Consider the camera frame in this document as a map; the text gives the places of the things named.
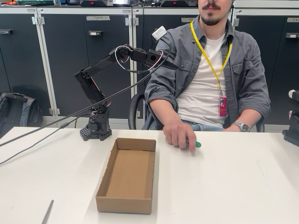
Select green black marker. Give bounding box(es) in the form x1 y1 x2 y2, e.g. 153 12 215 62
185 139 202 149

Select person's right forearm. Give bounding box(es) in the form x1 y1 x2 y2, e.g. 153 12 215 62
149 98 185 131

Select person's left forearm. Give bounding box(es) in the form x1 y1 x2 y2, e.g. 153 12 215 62
242 118 257 133

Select person's bearded head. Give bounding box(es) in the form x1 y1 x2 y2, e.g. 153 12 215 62
197 0 233 26

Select person's right hand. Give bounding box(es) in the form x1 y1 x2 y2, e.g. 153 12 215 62
163 122 197 156

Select man in grey shirt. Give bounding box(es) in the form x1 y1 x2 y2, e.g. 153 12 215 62
142 16 271 131

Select white t-shirt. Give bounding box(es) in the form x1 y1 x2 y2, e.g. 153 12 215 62
176 32 232 128

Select black case red triangle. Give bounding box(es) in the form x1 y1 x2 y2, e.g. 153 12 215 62
160 0 198 7
79 0 114 7

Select pink id badge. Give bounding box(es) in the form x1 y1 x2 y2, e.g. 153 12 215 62
218 95 228 117

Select blue jeans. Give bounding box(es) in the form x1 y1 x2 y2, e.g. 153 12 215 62
149 119 224 132

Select silver wristwatch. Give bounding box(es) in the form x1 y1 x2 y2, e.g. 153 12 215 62
231 121 251 133

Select green crate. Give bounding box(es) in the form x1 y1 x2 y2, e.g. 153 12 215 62
16 0 55 6

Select brown cardboard box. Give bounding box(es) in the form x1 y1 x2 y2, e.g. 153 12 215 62
95 137 157 215

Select dark grey backpack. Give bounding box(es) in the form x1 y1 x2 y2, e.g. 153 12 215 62
0 91 44 139

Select grey stick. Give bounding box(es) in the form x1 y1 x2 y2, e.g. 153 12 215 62
41 199 55 224

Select red white servo wire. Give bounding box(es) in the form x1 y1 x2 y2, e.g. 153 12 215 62
114 45 164 73

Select white camera box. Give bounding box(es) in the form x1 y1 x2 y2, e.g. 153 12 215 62
151 26 167 41

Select yellow lanyard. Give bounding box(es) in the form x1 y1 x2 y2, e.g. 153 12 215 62
190 21 233 91

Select thick grey camera cable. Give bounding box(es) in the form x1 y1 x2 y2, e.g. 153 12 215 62
0 38 172 147

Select thin grey base cable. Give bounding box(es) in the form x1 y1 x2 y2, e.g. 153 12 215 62
0 113 92 166

